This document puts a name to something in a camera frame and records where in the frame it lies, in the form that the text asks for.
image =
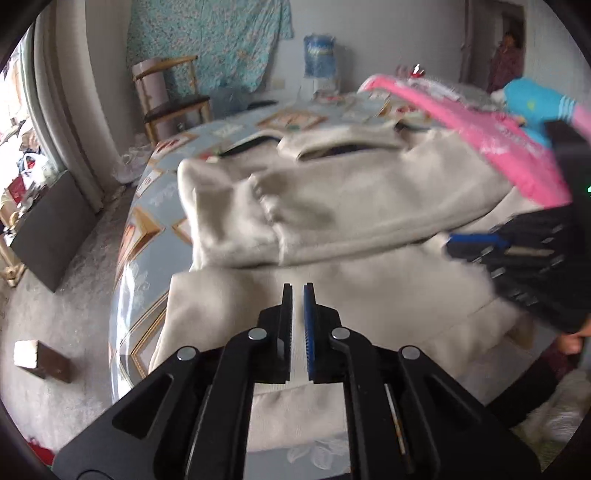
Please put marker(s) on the table with patterned tablecloth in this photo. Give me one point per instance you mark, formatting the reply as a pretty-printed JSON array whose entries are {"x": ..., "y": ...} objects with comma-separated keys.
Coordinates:
[{"x": 152, "y": 198}]

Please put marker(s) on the grey cabinet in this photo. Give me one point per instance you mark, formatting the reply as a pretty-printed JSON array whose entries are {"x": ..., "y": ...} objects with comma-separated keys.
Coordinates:
[{"x": 55, "y": 230}]

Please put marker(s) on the blue water dispenser bottle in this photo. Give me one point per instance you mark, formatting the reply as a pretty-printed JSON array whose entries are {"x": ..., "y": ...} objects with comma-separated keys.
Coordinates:
[{"x": 319, "y": 55}]

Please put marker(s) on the wooden chair with dark seat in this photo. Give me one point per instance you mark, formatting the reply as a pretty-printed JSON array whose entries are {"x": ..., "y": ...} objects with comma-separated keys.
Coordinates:
[{"x": 178, "y": 107}]

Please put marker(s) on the person's dark clothing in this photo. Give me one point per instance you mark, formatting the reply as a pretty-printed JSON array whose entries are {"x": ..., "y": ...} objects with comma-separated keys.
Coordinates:
[{"x": 526, "y": 392}]

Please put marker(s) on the grey curtain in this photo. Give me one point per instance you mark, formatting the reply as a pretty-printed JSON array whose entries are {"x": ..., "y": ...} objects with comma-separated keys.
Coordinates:
[{"x": 74, "y": 92}]

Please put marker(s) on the white water dispenser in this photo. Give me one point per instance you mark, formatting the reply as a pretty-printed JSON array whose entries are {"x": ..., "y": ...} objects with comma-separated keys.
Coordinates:
[{"x": 318, "y": 87}]

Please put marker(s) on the blue striped cloth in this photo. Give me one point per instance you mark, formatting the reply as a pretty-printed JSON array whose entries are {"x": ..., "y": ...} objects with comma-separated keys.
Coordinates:
[{"x": 531, "y": 104}]

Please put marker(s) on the brown and white box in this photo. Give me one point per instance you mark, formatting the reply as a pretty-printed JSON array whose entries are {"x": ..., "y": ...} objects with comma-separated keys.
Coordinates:
[{"x": 44, "y": 362}]

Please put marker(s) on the white fluffy cloth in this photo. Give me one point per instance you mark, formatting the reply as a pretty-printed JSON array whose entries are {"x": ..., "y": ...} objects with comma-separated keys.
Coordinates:
[{"x": 558, "y": 410}]

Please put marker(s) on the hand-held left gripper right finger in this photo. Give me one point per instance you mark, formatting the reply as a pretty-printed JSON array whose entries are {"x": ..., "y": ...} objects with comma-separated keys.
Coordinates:
[{"x": 309, "y": 323}]

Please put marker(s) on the turquoise floral cloth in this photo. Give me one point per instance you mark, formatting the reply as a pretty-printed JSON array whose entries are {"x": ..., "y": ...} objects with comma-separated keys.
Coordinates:
[{"x": 207, "y": 37}]

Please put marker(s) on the white plastic bag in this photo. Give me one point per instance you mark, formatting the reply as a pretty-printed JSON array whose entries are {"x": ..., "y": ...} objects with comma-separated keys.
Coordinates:
[{"x": 131, "y": 164}]

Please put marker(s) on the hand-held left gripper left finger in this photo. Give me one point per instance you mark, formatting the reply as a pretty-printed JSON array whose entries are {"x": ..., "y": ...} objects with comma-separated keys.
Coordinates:
[{"x": 287, "y": 323}]

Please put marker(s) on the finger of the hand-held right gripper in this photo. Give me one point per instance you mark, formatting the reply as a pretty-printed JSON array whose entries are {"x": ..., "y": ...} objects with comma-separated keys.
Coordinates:
[
  {"x": 475, "y": 241},
  {"x": 531, "y": 286}
]

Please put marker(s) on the clear large water jug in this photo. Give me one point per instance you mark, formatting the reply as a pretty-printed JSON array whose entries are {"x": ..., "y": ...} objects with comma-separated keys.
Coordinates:
[{"x": 228, "y": 101}]

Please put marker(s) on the cream jacket with black trim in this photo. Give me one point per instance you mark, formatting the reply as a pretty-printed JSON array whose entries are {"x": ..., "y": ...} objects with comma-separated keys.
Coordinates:
[{"x": 346, "y": 207}]

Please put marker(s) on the person's right hand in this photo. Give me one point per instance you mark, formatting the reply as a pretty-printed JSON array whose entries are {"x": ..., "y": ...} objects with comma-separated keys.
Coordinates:
[{"x": 575, "y": 341}]

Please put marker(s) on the pink cloth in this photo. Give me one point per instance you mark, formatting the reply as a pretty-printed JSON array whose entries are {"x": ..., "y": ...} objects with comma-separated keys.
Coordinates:
[{"x": 485, "y": 134}]

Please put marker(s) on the pale cylinder appliance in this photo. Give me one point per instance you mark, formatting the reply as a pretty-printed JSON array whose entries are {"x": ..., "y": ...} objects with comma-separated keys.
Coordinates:
[{"x": 152, "y": 90}]

